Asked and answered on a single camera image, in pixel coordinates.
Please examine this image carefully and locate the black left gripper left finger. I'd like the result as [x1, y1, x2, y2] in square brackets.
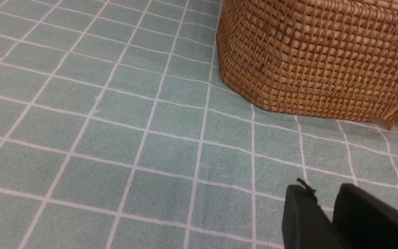
[282, 178, 349, 249]

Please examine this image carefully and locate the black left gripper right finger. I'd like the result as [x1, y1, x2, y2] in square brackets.
[333, 183, 398, 249]

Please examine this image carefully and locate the woven wicker basket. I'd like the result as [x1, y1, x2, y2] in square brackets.
[216, 0, 398, 129]

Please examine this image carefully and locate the green checkered tablecloth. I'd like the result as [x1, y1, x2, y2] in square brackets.
[0, 0, 398, 249]

